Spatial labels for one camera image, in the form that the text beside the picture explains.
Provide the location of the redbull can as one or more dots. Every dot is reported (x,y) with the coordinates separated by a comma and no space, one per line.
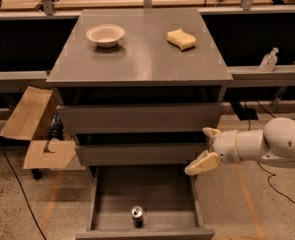
(137,216)

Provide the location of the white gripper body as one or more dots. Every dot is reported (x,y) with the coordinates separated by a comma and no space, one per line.
(226,146)

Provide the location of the open cardboard box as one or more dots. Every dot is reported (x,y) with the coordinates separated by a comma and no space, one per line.
(31,121)

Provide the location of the blue bag in box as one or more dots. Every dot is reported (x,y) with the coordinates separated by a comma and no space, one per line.
(56,128)

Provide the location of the clear sanitizer bottle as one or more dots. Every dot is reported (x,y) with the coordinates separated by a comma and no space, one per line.
(269,61)

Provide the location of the yellow sponge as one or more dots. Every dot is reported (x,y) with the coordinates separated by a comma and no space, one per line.
(181,39)

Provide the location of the white paper bowl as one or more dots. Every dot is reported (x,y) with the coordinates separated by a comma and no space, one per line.
(105,35)

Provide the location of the grey metal shelf rail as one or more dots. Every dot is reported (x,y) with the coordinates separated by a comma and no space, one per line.
(253,76)

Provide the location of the grey top drawer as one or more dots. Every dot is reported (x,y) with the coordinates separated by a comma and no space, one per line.
(138,118)

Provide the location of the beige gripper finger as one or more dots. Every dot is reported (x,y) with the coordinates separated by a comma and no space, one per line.
(211,133)
(206,161)

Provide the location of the grey open bottom drawer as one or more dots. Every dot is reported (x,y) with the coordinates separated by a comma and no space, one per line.
(167,195)

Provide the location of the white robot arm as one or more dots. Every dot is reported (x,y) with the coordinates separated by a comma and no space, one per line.
(274,145)

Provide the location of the grey drawer cabinet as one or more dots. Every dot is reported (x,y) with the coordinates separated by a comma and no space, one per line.
(143,68)

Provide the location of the grey middle drawer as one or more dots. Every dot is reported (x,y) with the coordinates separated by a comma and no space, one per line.
(138,154)

